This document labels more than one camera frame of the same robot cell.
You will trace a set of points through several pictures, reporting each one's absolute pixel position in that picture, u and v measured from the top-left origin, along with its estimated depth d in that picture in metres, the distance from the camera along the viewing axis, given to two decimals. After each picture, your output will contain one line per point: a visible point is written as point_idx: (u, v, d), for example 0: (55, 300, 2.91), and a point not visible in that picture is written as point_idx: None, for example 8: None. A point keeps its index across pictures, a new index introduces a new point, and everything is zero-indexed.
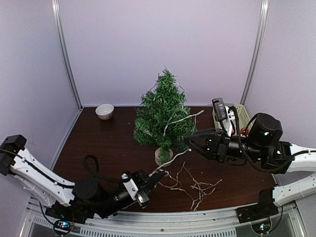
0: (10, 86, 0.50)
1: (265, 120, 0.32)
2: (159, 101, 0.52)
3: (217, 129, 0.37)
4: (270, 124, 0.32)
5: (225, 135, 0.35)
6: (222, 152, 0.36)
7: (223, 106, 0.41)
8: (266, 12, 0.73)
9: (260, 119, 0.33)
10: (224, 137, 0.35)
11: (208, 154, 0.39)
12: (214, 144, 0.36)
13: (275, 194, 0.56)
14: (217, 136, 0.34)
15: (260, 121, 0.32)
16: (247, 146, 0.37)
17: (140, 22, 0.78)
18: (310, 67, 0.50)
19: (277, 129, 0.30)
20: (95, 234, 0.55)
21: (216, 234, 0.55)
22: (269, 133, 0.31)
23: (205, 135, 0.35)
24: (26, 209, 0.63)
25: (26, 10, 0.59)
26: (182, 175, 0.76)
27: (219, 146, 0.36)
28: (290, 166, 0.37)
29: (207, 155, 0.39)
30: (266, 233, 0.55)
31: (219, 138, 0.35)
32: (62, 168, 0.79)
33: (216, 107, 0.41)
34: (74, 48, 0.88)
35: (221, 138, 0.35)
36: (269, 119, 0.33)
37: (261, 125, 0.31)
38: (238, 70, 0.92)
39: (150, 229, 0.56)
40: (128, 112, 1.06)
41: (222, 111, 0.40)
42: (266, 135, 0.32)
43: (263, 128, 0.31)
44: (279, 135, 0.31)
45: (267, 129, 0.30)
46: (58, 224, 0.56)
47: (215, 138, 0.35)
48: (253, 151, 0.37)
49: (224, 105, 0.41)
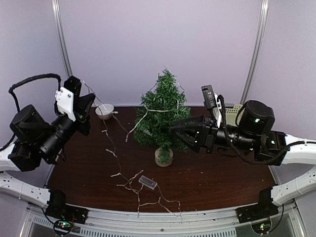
0: (9, 86, 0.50)
1: (256, 107, 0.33)
2: (159, 101, 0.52)
3: (207, 120, 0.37)
4: (262, 111, 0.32)
5: (214, 126, 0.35)
6: (210, 143, 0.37)
7: (213, 96, 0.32)
8: (266, 12, 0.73)
9: (252, 106, 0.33)
10: (212, 127, 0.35)
11: (196, 145, 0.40)
12: (202, 137, 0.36)
13: (274, 194, 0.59)
14: (205, 128, 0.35)
15: (251, 108, 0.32)
16: (238, 136, 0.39)
17: (140, 22, 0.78)
18: (310, 66, 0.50)
19: (268, 115, 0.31)
20: (95, 233, 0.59)
21: (216, 234, 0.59)
22: (260, 120, 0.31)
23: (193, 127, 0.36)
24: (26, 209, 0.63)
25: (26, 11, 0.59)
26: (182, 175, 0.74)
27: (208, 137, 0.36)
28: (286, 157, 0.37)
29: (195, 147, 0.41)
30: (266, 233, 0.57)
31: (207, 129, 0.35)
32: (62, 168, 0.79)
33: (204, 98, 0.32)
34: (74, 48, 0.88)
35: (210, 129, 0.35)
36: (260, 106, 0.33)
37: (253, 112, 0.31)
38: (238, 70, 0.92)
39: (150, 229, 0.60)
40: (128, 112, 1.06)
41: (211, 100, 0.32)
42: (257, 122, 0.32)
43: (255, 115, 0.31)
44: (271, 121, 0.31)
45: (258, 116, 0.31)
46: (58, 224, 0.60)
47: (203, 130, 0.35)
48: (245, 140, 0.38)
49: (214, 93, 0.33)
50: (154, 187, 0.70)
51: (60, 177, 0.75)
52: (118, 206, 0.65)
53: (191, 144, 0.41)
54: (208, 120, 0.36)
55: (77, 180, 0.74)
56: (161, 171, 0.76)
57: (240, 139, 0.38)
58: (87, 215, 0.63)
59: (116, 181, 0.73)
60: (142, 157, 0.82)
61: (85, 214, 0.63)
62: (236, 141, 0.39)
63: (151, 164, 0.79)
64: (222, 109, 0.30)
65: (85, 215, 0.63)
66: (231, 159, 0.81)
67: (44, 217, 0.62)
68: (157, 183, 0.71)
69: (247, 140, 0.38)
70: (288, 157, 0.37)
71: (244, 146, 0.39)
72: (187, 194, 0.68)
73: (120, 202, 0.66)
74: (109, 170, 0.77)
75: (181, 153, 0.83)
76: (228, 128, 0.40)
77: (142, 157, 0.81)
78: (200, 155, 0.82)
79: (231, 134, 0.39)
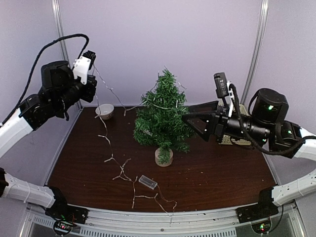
0: (9, 86, 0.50)
1: (269, 94, 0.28)
2: (159, 101, 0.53)
3: (219, 108, 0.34)
4: (275, 98, 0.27)
5: (223, 114, 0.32)
6: (220, 132, 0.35)
7: (225, 84, 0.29)
8: (266, 12, 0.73)
9: (264, 93, 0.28)
10: (222, 117, 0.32)
11: (206, 134, 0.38)
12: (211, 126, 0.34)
13: (274, 195, 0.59)
14: (214, 117, 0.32)
15: (262, 94, 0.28)
16: (250, 125, 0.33)
17: (140, 22, 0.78)
18: (310, 66, 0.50)
19: (283, 102, 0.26)
20: (95, 233, 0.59)
21: (216, 234, 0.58)
22: (273, 107, 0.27)
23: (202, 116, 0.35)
24: (26, 209, 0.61)
25: (26, 11, 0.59)
26: (182, 175, 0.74)
27: (217, 126, 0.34)
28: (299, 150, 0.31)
29: (205, 135, 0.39)
30: (266, 233, 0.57)
31: (217, 118, 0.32)
32: (62, 168, 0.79)
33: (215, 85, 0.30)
34: (74, 48, 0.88)
35: (220, 118, 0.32)
36: (274, 93, 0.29)
37: (264, 98, 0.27)
38: (238, 70, 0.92)
39: (150, 228, 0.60)
40: (128, 112, 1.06)
41: (223, 90, 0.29)
42: (271, 109, 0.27)
43: (266, 101, 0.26)
44: (286, 109, 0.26)
45: (270, 102, 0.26)
46: (58, 224, 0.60)
47: (212, 119, 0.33)
48: (257, 131, 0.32)
49: (226, 80, 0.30)
50: (153, 187, 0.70)
51: (60, 177, 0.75)
52: (118, 206, 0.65)
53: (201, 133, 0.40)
54: (219, 108, 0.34)
55: (77, 180, 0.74)
56: (161, 171, 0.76)
57: (252, 130, 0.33)
58: (87, 215, 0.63)
59: (116, 181, 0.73)
60: (142, 157, 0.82)
61: (85, 214, 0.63)
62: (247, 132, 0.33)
63: (151, 164, 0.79)
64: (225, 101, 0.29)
65: (85, 215, 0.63)
66: (231, 160, 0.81)
67: (44, 218, 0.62)
68: (158, 183, 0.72)
69: (260, 131, 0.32)
70: (301, 150, 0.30)
71: (257, 137, 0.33)
72: (187, 194, 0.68)
73: (121, 202, 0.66)
74: (109, 170, 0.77)
75: (182, 153, 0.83)
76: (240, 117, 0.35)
77: (142, 157, 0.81)
78: (200, 155, 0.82)
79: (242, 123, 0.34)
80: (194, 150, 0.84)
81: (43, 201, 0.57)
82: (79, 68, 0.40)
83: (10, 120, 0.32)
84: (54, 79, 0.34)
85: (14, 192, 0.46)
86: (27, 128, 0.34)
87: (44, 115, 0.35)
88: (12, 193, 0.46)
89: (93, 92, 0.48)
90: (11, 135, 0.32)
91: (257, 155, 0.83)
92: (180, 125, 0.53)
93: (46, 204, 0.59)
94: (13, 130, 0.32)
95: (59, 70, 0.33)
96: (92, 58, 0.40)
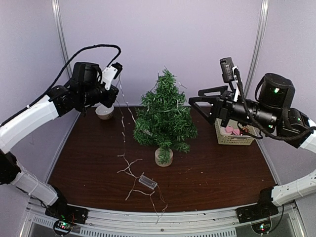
0: (9, 86, 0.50)
1: (275, 78, 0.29)
2: (159, 101, 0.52)
3: (225, 94, 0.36)
4: (281, 81, 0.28)
5: (228, 99, 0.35)
6: (225, 116, 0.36)
7: (231, 68, 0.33)
8: (265, 12, 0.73)
9: (269, 77, 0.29)
10: (226, 101, 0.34)
11: (210, 118, 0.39)
12: (216, 110, 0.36)
13: (274, 194, 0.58)
14: (218, 101, 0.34)
15: (268, 78, 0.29)
16: (256, 111, 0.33)
17: (140, 22, 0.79)
18: (310, 66, 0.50)
19: (288, 86, 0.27)
20: (95, 233, 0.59)
21: (216, 234, 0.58)
22: (280, 91, 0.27)
23: (207, 99, 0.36)
24: (25, 209, 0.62)
25: (26, 11, 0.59)
26: (183, 175, 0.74)
27: (221, 110, 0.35)
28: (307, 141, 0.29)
29: (210, 119, 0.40)
30: (266, 233, 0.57)
31: (221, 102, 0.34)
32: (62, 168, 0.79)
33: (221, 69, 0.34)
34: (75, 49, 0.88)
35: (224, 102, 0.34)
36: (280, 77, 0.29)
37: (270, 81, 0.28)
38: (238, 71, 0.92)
39: (150, 229, 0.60)
40: (128, 112, 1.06)
41: (228, 73, 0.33)
42: (277, 93, 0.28)
43: (272, 84, 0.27)
44: (292, 93, 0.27)
45: (275, 85, 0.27)
46: (58, 224, 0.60)
47: (217, 103, 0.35)
48: (263, 117, 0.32)
49: (232, 65, 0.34)
50: (153, 187, 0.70)
51: (60, 178, 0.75)
52: (118, 206, 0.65)
53: (206, 116, 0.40)
54: (225, 94, 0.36)
55: (77, 180, 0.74)
56: (161, 171, 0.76)
57: (257, 115, 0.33)
58: (87, 215, 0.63)
59: (116, 181, 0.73)
60: (142, 157, 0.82)
61: (85, 215, 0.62)
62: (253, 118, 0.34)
63: (151, 164, 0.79)
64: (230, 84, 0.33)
65: (85, 215, 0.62)
66: (231, 160, 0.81)
67: (44, 217, 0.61)
68: (158, 183, 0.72)
69: (266, 118, 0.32)
70: (308, 141, 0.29)
71: (263, 124, 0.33)
72: (187, 194, 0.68)
73: (121, 202, 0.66)
74: (109, 170, 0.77)
75: (182, 153, 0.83)
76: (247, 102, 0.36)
77: (143, 157, 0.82)
78: (200, 156, 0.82)
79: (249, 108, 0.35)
80: (194, 150, 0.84)
81: (46, 198, 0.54)
82: (106, 75, 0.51)
83: (38, 103, 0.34)
84: (86, 74, 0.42)
85: (22, 183, 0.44)
86: (54, 112, 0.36)
87: (72, 104, 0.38)
88: (19, 184, 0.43)
89: (113, 98, 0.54)
90: (38, 118, 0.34)
91: (257, 155, 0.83)
92: (179, 124, 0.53)
93: (48, 201, 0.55)
94: (41, 113, 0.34)
95: (93, 68, 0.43)
96: (119, 68, 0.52)
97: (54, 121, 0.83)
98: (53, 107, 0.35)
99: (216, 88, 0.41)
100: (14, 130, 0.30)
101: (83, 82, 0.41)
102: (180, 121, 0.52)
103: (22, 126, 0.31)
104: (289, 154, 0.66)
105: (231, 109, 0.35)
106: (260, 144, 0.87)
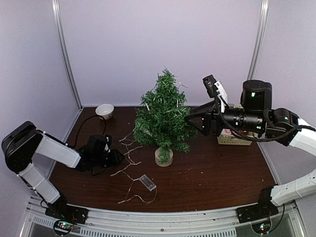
0: (11, 87, 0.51)
1: (252, 83, 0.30)
2: (159, 101, 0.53)
3: (212, 107, 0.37)
4: (257, 84, 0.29)
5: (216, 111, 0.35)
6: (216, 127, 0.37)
7: (212, 85, 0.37)
8: (265, 12, 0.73)
9: (247, 83, 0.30)
10: (214, 113, 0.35)
11: (204, 130, 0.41)
12: (206, 123, 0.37)
13: (273, 194, 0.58)
14: (207, 115, 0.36)
15: (246, 85, 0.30)
16: (243, 117, 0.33)
17: (140, 21, 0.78)
18: (309, 66, 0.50)
19: (265, 88, 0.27)
20: (95, 233, 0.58)
21: (216, 234, 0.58)
22: (256, 94, 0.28)
23: (198, 114, 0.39)
24: (25, 209, 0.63)
25: (26, 8, 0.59)
26: (183, 175, 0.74)
27: (211, 123, 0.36)
28: (293, 140, 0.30)
29: (204, 131, 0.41)
30: (266, 233, 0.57)
31: (209, 116, 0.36)
32: (62, 169, 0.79)
33: (206, 88, 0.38)
34: (74, 48, 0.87)
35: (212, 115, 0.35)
36: (257, 82, 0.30)
37: (247, 87, 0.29)
38: (238, 70, 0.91)
39: (150, 229, 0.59)
40: (128, 112, 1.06)
41: (211, 89, 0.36)
42: (255, 97, 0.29)
43: (250, 89, 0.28)
44: (269, 94, 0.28)
45: (254, 90, 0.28)
46: (58, 224, 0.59)
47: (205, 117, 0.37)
48: (251, 121, 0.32)
49: (214, 82, 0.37)
50: (151, 189, 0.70)
51: (60, 179, 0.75)
52: (118, 206, 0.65)
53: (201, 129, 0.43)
54: (213, 106, 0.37)
55: (77, 180, 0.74)
56: (161, 171, 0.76)
57: (245, 120, 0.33)
58: (87, 215, 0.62)
59: (116, 181, 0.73)
60: (142, 157, 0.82)
61: (85, 215, 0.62)
62: (242, 124, 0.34)
63: (151, 165, 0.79)
64: (215, 96, 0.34)
65: (85, 215, 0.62)
66: (231, 159, 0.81)
67: (44, 218, 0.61)
68: (158, 183, 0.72)
69: (253, 121, 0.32)
70: (297, 138, 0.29)
71: (252, 127, 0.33)
72: (187, 194, 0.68)
73: (120, 202, 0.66)
74: (108, 170, 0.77)
75: (181, 153, 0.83)
76: (233, 110, 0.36)
77: (142, 157, 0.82)
78: (200, 156, 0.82)
79: (235, 116, 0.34)
80: (194, 150, 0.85)
81: (48, 196, 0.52)
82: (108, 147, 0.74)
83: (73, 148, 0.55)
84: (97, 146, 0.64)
85: (31, 175, 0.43)
86: (73, 163, 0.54)
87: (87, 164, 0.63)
88: (25, 176, 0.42)
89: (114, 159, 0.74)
90: (68, 154, 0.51)
91: (257, 155, 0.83)
92: (179, 125, 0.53)
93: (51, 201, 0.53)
94: (71, 152, 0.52)
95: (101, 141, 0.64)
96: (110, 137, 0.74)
97: (56, 112, 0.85)
98: (77, 160, 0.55)
99: (205, 104, 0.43)
100: (55, 146, 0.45)
101: (96, 150, 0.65)
102: (181, 121, 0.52)
103: (59, 149, 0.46)
104: (289, 155, 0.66)
105: (219, 121, 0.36)
106: (260, 144, 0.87)
